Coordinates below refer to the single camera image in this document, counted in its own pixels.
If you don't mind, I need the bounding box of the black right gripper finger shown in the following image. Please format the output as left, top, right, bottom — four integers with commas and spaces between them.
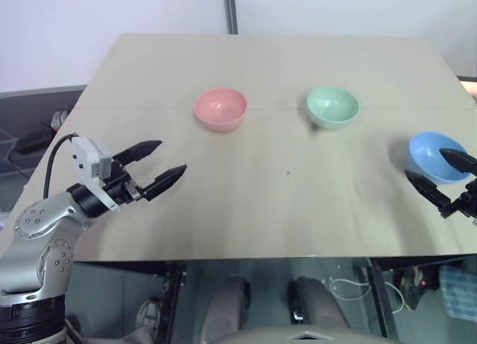
405, 169, 452, 211
439, 147, 477, 176

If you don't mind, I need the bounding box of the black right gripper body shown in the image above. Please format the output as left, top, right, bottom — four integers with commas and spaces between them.
439, 176, 477, 220

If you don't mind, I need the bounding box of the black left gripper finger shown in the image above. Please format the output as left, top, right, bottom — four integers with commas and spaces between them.
113, 139, 163, 168
142, 164, 189, 202

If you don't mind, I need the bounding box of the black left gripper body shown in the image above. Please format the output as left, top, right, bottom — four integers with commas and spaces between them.
101, 158, 150, 208

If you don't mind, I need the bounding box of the blue plastic bowl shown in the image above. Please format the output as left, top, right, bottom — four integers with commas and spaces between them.
405, 131, 472, 185

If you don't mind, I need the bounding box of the white power strip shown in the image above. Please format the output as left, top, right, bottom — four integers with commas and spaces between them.
49, 106, 72, 132

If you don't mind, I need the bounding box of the pink red plastic bowl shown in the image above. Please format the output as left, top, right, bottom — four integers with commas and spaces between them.
193, 87, 248, 134

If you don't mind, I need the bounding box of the blue plaid cloth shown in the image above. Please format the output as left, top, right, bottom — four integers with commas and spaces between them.
438, 263, 477, 319

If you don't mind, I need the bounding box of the black power adapter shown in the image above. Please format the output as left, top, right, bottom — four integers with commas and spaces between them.
16, 129, 57, 156

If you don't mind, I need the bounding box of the black table leg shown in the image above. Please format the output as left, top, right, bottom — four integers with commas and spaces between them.
162, 261, 188, 344
364, 257, 399, 338

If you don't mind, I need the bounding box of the green plastic bowl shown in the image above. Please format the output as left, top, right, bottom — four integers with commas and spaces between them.
306, 85, 360, 130

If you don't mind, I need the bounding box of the grey sneaker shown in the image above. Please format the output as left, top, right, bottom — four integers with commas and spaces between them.
135, 298, 163, 336

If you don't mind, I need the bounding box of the dark rounded leg shape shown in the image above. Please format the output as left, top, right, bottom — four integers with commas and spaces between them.
288, 275, 350, 328

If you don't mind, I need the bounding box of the grey upright pole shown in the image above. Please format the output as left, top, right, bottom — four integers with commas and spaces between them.
222, 0, 239, 35

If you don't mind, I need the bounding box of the grey robot torso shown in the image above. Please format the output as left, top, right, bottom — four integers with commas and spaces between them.
221, 322, 398, 344

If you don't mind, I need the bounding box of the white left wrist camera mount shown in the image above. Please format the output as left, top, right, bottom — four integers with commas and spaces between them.
70, 136, 121, 213

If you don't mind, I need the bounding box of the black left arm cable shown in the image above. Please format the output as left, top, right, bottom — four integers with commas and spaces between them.
42, 133, 80, 200

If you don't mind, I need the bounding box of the white floor cable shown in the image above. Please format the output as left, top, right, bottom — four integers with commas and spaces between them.
329, 277, 406, 313

